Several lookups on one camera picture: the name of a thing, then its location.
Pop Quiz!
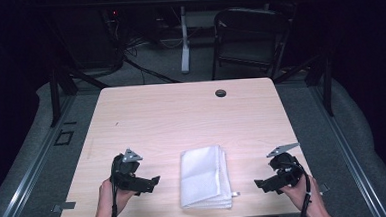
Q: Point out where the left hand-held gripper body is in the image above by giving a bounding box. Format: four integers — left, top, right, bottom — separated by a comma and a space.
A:
110, 147, 146, 194

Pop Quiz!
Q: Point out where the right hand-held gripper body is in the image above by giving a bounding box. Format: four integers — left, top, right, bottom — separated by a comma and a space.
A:
266, 142, 307, 190

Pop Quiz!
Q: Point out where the white towel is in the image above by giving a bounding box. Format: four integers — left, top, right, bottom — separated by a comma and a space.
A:
177, 144, 234, 212

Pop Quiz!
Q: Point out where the person's right hand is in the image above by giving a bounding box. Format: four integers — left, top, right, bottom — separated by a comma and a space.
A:
279, 175, 322, 215

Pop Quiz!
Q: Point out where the person's left hand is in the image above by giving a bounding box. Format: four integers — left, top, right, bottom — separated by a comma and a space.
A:
98, 177, 137, 217

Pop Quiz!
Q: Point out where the black tape square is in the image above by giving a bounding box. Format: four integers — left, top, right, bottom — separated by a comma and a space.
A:
52, 128, 76, 147

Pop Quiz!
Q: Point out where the black metal stand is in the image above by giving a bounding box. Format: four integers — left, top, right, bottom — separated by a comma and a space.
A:
271, 51, 337, 120
46, 63, 114, 129

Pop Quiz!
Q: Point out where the white desk leg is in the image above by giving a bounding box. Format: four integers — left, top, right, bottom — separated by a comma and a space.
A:
177, 5, 193, 75

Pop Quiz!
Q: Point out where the dark equipment cabinet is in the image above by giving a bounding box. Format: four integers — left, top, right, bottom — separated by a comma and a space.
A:
55, 5, 127, 72

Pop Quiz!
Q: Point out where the black folding chair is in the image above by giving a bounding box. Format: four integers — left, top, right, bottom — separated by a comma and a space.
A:
208, 4, 295, 82

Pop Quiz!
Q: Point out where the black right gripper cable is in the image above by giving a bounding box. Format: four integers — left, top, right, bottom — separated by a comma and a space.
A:
294, 166, 314, 217

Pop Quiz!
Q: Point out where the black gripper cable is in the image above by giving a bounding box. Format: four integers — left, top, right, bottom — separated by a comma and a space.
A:
106, 159, 120, 217
294, 166, 314, 217

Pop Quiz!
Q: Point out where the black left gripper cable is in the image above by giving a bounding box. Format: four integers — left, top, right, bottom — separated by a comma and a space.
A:
106, 159, 120, 217

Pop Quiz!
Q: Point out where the aluminium floor rail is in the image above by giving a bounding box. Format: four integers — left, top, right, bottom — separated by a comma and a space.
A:
0, 94, 85, 217
308, 78, 386, 217

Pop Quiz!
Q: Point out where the black floor cable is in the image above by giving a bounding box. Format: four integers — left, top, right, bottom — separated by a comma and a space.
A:
122, 53, 182, 87

